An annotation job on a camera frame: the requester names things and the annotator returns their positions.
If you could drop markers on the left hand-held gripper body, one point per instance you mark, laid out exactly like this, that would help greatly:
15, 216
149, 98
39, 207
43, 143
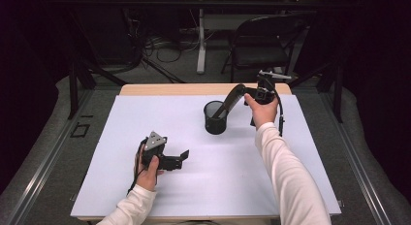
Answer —
155, 142

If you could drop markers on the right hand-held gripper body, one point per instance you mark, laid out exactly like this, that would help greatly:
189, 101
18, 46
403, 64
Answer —
266, 92

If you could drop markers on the black comb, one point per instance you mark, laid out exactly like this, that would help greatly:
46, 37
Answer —
231, 99

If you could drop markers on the black mesh cup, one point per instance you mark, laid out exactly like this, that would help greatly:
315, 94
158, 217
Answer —
214, 124

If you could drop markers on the person's right hand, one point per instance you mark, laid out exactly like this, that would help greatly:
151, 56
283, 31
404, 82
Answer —
263, 113

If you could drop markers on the person's left hand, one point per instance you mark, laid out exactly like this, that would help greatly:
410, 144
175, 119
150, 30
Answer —
148, 178

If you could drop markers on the black folding chair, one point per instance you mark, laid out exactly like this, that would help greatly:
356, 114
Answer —
261, 53

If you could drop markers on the white table board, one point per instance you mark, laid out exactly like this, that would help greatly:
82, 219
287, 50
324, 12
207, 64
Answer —
206, 186

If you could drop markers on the wooden table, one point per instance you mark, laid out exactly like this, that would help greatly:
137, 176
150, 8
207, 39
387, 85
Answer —
177, 89

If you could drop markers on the wooden desk with white legs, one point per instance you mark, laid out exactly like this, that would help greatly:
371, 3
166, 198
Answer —
201, 50

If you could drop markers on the black metal stand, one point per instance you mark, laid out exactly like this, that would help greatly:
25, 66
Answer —
337, 95
73, 89

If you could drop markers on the metal floor rail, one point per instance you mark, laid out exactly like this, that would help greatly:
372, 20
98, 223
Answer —
355, 160
42, 167

